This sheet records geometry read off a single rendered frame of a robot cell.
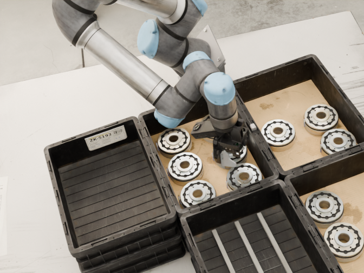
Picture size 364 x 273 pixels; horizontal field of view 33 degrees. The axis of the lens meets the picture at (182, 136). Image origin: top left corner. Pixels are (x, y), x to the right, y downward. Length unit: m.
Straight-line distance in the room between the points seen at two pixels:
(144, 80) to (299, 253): 0.62
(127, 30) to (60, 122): 1.50
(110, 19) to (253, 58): 1.61
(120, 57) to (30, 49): 2.11
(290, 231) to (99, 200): 0.56
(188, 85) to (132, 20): 2.13
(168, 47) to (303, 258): 0.80
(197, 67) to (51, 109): 0.85
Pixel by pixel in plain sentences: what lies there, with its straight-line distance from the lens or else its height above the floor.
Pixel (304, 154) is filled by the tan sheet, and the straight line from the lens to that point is 1.86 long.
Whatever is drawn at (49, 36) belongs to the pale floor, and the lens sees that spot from 3.80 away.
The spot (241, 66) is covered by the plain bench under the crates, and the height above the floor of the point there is 0.70.
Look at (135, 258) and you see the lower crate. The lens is 1.75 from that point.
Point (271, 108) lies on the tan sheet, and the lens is 1.98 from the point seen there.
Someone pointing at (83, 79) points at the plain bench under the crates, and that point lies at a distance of 2.39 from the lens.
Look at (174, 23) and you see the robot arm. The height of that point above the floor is 1.07.
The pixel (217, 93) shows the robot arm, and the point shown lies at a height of 1.20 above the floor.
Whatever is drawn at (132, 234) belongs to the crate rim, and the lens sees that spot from 1.65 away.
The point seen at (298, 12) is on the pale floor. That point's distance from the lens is 3.63.
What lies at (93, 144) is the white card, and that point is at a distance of 1.91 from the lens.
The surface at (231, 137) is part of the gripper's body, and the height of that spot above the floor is 1.00.
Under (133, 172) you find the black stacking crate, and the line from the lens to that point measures 1.88.
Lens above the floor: 2.30
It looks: 49 degrees down
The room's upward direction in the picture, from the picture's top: 12 degrees counter-clockwise
